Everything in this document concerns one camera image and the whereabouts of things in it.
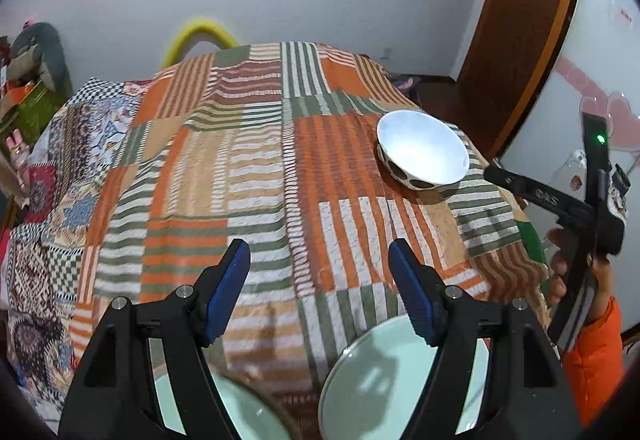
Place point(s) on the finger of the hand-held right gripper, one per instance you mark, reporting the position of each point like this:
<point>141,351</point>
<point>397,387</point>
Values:
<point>540,195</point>

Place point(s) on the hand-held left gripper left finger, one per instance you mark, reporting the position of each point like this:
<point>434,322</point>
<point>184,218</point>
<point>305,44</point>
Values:
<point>230,285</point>

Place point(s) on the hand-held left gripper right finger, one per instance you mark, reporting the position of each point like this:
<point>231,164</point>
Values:
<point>415,290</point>

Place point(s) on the green round plate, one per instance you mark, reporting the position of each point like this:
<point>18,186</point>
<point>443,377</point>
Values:
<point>380,385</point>

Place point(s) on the white spotted bowl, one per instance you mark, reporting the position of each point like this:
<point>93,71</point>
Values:
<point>425,145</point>

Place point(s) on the white plate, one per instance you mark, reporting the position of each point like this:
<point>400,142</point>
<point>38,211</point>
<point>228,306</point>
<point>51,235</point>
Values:
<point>240,412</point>

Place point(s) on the person's right hand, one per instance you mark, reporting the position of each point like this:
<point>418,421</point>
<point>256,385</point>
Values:
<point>557,270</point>

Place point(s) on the striped patchwork blanket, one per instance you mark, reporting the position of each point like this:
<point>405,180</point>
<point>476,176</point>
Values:
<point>250,160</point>

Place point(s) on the white refrigerator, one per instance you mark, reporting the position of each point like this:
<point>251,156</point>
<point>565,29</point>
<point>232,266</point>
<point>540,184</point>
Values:
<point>575,45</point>

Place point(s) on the wooden door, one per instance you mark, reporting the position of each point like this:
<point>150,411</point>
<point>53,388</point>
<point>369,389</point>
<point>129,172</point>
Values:
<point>520,20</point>

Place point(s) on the patterned quilt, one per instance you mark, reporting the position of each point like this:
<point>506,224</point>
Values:
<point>60,200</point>

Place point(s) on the pink bunny toy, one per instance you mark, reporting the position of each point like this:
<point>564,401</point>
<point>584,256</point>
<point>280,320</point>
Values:
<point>16,148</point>

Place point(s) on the yellow curved tube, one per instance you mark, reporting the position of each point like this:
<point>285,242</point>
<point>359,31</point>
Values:
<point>200,23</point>

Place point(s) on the green box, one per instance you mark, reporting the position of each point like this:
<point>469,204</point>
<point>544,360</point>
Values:
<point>32,105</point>

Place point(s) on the grey stuffed toy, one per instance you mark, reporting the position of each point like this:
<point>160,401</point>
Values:
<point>42,50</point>

